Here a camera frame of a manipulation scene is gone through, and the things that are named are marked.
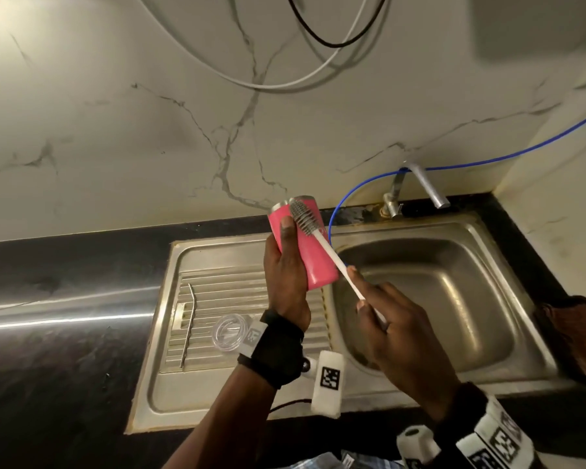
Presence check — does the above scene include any person's right hand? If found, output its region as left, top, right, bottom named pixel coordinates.
left=346, top=266, right=462, bottom=421

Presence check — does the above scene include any clear plastic lid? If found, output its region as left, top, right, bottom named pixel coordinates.
left=210, top=313, right=255, bottom=355

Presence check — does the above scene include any pink steel tumbler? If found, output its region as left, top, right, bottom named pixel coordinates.
left=267, top=195, right=342, bottom=292

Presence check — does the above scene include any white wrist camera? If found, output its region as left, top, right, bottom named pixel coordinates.
left=300, top=350, right=347, bottom=420
left=396, top=424, right=443, bottom=469

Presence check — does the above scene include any metal faucet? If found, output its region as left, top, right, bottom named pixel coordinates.
left=382, top=162, right=452, bottom=220

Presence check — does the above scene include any blue plaid clothing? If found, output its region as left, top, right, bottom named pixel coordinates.
left=292, top=449, right=402, bottom=469

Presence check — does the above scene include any white bottle brush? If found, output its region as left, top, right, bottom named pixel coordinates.
left=288, top=199, right=389, bottom=331

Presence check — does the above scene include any person's left hand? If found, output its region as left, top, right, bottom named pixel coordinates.
left=263, top=215, right=313, bottom=333

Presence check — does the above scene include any person's left forearm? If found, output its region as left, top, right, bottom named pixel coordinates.
left=161, top=365, right=277, bottom=469

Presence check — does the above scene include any black wrist band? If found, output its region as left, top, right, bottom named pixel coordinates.
left=434, top=383, right=538, bottom=469
left=238, top=309, right=307, bottom=391

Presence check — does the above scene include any black hanging cable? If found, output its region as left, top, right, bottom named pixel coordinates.
left=285, top=0, right=389, bottom=49

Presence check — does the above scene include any black right wrist band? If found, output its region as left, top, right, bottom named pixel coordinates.
left=434, top=383, right=538, bottom=469

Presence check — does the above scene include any bent metal straw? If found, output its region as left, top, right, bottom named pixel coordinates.
left=179, top=283, right=198, bottom=370

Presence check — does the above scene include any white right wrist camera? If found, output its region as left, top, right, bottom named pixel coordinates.
left=396, top=424, right=443, bottom=469

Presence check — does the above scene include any black left wrist band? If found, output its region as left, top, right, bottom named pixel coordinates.
left=238, top=309, right=307, bottom=391

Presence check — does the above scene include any thin blue tube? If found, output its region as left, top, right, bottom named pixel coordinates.
left=328, top=104, right=586, bottom=251

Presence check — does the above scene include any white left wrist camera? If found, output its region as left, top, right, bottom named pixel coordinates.
left=300, top=350, right=347, bottom=420

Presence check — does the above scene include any stainless steel sink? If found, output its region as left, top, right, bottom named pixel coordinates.
left=126, top=212, right=578, bottom=436

